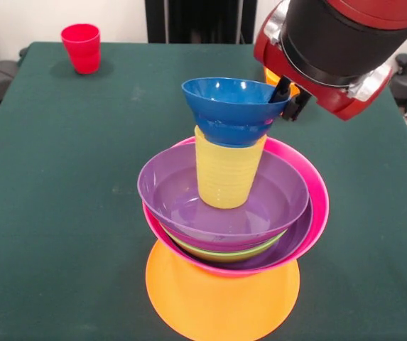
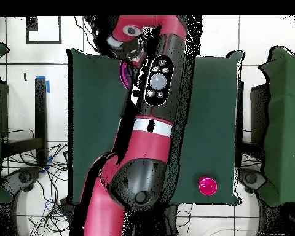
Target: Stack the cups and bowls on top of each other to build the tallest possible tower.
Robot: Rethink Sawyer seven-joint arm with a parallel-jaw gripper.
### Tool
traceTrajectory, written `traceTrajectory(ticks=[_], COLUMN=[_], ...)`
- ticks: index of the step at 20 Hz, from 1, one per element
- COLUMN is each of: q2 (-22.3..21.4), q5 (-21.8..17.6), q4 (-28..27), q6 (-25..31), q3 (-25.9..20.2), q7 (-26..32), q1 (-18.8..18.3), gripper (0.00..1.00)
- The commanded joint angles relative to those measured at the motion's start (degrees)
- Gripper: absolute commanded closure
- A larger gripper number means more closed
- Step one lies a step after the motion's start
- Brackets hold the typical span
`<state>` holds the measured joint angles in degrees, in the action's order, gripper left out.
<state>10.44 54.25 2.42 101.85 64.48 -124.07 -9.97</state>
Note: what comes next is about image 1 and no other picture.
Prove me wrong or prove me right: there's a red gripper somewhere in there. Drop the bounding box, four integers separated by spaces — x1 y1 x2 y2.
253 0 394 123

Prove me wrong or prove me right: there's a blue plastic bowl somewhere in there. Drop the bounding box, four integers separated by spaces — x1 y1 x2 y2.
180 77 293 148

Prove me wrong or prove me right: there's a yellow plastic cup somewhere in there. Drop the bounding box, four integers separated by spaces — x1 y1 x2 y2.
193 126 268 210

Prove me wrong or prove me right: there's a large pink plastic bowl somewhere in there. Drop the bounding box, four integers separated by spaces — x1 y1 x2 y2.
142 135 330 279

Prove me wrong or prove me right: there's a purple plastic bowl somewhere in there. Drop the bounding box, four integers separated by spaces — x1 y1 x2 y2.
220 198 314 270
137 144 310 251

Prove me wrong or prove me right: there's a light green plastic bowl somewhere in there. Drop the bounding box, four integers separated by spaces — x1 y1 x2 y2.
160 227 288 264

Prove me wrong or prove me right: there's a large orange plastic bowl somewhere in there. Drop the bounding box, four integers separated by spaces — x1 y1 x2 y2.
145 239 300 341

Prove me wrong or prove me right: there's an orange plastic cup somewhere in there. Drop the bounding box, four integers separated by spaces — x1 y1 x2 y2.
264 66 301 97

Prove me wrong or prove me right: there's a red plastic cup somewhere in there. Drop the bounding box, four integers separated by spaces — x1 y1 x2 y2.
60 23 102 75

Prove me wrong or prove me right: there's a dark green tablecloth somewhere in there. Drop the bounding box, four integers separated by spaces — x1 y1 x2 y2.
0 41 407 341

